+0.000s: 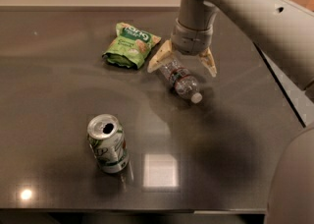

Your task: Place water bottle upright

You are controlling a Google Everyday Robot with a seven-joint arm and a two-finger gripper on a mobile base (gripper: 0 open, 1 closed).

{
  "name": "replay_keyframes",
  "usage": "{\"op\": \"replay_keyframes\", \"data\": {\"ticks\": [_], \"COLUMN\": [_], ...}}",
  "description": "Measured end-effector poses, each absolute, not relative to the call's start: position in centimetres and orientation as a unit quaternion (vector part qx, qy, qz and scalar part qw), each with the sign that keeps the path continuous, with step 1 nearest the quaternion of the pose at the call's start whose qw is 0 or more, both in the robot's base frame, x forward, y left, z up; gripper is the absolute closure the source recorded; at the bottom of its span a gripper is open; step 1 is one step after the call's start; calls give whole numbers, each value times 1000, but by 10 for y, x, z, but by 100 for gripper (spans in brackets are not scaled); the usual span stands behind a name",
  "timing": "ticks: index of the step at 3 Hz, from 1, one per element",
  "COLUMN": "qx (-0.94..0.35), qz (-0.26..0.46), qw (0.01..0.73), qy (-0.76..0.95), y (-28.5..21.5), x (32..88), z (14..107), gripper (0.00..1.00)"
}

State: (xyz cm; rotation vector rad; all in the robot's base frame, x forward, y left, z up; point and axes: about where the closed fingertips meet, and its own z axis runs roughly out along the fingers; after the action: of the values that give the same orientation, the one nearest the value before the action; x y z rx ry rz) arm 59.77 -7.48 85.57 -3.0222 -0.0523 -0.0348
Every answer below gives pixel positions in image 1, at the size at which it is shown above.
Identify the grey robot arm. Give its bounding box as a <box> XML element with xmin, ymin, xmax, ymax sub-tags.
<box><xmin>147</xmin><ymin>0</ymin><xmax>314</xmax><ymax>224</ymax></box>

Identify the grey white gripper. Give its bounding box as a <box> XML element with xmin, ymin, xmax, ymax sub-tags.
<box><xmin>147</xmin><ymin>20</ymin><xmax>217</xmax><ymax>78</ymax></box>

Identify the grey side table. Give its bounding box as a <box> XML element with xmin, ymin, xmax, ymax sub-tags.
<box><xmin>255</xmin><ymin>45</ymin><xmax>314</xmax><ymax>127</ymax></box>

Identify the green chip bag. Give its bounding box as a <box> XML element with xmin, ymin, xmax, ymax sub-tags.
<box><xmin>102</xmin><ymin>23</ymin><xmax>161</xmax><ymax>69</ymax></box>

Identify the green white soda can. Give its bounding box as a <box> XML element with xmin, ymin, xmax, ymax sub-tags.
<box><xmin>87</xmin><ymin>114</ymin><xmax>130</xmax><ymax>174</ymax></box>

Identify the clear plastic water bottle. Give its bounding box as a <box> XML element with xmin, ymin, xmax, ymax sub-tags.
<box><xmin>159</xmin><ymin>59</ymin><xmax>202</xmax><ymax>104</ymax></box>

